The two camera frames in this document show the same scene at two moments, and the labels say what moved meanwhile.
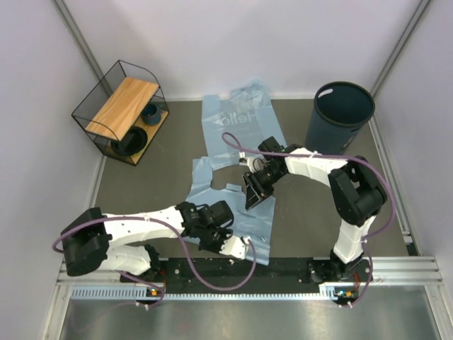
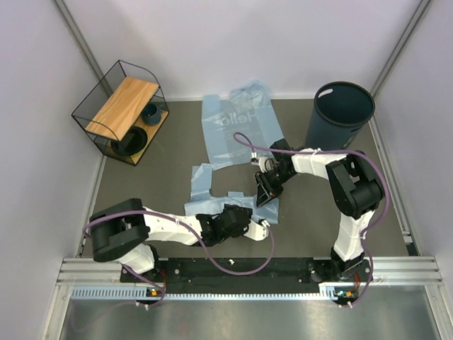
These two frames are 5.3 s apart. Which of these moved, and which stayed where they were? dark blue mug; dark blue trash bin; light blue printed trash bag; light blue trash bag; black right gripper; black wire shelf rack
Moved: black right gripper; light blue trash bag
Stayed: dark blue trash bin; dark blue mug; light blue printed trash bag; black wire shelf rack
